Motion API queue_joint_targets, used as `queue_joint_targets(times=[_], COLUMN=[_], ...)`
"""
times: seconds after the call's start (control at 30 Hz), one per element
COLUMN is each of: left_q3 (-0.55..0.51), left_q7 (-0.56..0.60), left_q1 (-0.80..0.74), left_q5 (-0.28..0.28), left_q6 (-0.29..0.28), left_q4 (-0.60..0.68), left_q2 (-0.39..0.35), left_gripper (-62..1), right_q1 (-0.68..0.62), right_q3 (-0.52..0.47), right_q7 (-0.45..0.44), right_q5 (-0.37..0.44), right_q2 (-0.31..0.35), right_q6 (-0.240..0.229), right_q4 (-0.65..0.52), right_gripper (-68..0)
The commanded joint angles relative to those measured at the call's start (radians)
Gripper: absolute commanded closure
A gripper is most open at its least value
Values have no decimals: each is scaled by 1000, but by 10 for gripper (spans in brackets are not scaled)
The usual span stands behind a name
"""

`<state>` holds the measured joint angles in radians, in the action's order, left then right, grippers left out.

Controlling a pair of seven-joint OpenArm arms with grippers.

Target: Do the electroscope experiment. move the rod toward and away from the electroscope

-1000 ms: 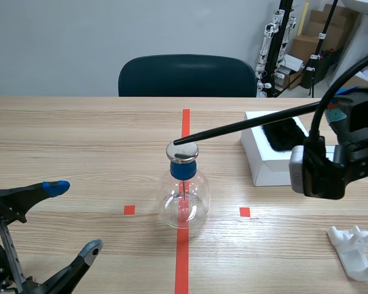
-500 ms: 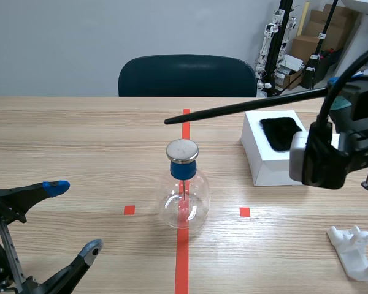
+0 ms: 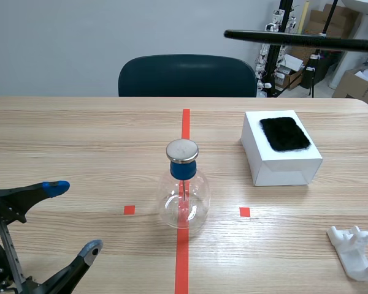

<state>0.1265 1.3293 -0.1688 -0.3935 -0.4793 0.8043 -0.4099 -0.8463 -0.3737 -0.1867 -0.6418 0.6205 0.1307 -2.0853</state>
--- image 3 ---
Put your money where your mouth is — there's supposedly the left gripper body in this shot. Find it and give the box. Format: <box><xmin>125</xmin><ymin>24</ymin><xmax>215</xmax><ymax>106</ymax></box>
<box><xmin>0</xmin><ymin>195</ymin><xmax>28</xmax><ymax>294</ymax></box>

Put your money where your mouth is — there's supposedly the clear glass flask blue stopper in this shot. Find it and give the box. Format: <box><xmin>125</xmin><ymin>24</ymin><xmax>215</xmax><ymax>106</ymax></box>
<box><xmin>156</xmin><ymin>138</ymin><xmax>210</xmax><ymax>230</ymax></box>

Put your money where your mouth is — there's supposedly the black fur patch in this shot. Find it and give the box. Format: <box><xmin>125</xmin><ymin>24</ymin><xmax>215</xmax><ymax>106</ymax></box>
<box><xmin>259</xmin><ymin>116</ymin><xmax>313</xmax><ymax>153</ymax></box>

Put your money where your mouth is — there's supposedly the white moulded stand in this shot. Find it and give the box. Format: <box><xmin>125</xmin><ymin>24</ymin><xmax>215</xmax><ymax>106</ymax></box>
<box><xmin>326</xmin><ymin>225</ymin><xmax>368</xmax><ymax>282</ymax></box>

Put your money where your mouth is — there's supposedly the dark blue chair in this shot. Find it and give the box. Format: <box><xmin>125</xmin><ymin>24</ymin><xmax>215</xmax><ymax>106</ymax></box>
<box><xmin>118</xmin><ymin>54</ymin><xmax>259</xmax><ymax>98</ymax></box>

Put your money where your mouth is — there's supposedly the white box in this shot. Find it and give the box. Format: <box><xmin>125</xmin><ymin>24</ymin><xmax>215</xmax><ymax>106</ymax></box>
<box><xmin>240</xmin><ymin>110</ymin><xmax>323</xmax><ymax>187</ymax></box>

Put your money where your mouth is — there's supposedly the brown cardboard box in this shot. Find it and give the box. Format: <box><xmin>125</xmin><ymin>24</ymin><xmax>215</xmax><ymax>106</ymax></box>
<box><xmin>305</xmin><ymin>2</ymin><xmax>363</xmax><ymax>38</ymax></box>
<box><xmin>332</xmin><ymin>68</ymin><xmax>368</xmax><ymax>116</ymax></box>

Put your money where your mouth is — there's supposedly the black tripod pole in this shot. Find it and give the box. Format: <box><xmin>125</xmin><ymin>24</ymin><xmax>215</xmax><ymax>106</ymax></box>
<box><xmin>305</xmin><ymin>0</ymin><xmax>340</xmax><ymax>99</ymax></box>

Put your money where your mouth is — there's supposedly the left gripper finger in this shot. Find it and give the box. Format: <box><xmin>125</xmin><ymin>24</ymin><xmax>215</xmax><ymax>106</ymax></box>
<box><xmin>21</xmin><ymin>239</ymin><xmax>104</xmax><ymax>294</ymax></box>
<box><xmin>0</xmin><ymin>180</ymin><xmax>71</xmax><ymax>224</ymax></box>

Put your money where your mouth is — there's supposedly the long black rod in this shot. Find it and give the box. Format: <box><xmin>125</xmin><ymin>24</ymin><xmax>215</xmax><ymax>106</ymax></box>
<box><xmin>223</xmin><ymin>29</ymin><xmax>368</xmax><ymax>53</ymax></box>

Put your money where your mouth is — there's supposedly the black metal rail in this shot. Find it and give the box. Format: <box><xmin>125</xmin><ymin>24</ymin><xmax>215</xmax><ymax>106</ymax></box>
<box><xmin>264</xmin><ymin>0</ymin><xmax>296</xmax><ymax>99</ymax></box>

